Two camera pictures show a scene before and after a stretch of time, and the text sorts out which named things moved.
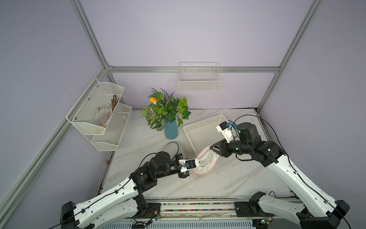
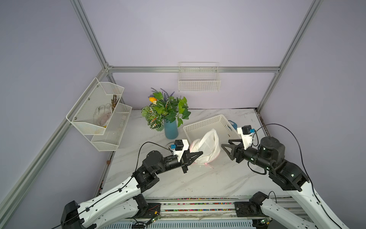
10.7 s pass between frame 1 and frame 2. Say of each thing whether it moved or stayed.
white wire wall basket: stayed
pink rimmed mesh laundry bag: moved
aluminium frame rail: stayed
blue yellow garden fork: stayed
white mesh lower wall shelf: stayed
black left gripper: moved
